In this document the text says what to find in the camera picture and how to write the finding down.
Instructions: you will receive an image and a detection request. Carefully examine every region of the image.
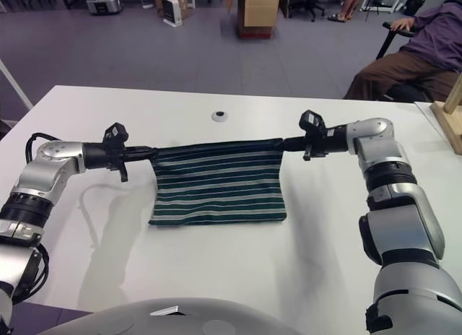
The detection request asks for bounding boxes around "black office chair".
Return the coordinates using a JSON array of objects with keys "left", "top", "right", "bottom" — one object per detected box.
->
[{"left": 375, "top": 21, "right": 436, "bottom": 103}]

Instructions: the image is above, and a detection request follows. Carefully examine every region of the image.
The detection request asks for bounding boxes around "white box appliance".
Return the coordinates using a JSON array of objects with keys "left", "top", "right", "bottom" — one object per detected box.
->
[{"left": 160, "top": 0, "right": 184, "bottom": 27}]

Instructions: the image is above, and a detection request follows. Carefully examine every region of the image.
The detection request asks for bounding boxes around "silver machine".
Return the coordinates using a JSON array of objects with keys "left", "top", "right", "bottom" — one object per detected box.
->
[{"left": 85, "top": 0, "right": 122, "bottom": 17}]

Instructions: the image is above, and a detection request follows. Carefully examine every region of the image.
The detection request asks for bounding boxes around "open cardboard box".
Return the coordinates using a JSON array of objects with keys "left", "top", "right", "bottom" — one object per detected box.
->
[{"left": 227, "top": 0, "right": 289, "bottom": 40}]

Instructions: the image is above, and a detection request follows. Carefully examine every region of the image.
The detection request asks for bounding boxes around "black cable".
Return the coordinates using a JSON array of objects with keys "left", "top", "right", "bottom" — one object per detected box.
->
[{"left": 25, "top": 132, "right": 58, "bottom": 166}]

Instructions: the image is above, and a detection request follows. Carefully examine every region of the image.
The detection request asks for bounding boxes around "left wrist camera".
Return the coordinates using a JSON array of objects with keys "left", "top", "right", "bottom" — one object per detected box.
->
[{"left": 103, "top": 122, "right": 129, "bottom": 149}]

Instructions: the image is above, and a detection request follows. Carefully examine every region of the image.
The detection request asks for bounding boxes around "person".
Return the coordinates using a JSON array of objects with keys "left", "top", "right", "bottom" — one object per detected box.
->
[
  {"left": 327, "top": 0, "right": 363, "bottom": 24},
  {"left": 342, "top": 0, "right": 462, "bottom": 102}
]

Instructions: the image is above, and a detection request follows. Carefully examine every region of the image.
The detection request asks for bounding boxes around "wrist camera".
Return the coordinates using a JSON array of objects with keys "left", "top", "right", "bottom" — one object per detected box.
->
[
  {"left": 103, "top": 122, "right": 129, "bottom": 149},
  {"left": 298, "top": 110, "right": 326, "bottom": 134}
]

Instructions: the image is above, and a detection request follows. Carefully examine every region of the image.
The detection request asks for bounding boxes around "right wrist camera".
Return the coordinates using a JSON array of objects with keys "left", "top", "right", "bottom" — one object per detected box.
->
[{"left": 298, "top": 110, "right": 326, "bottom": 134}]

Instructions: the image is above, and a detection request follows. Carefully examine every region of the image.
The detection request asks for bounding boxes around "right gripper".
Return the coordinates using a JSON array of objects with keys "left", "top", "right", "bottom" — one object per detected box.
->
[{"left": 302, "top": 125, "right": 350, "bottom": 162}]

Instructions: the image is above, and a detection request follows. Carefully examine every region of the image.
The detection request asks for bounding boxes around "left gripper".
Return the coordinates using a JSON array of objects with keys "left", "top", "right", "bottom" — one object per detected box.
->
[{"left": 82, "top": 142, "right": 131, "bottom": 183}]

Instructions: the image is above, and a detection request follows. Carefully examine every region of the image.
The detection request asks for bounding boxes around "green white striped T-shirt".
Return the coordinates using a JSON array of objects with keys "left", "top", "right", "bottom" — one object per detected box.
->
[{"left": 148, "top": 136, "right": 288, "bottom": 228}]

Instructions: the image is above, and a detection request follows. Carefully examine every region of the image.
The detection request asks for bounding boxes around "wooden frame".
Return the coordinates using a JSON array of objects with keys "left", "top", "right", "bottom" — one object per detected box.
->
[{"left": 429, "top": 74, "right": 462, "bottom": 156}]

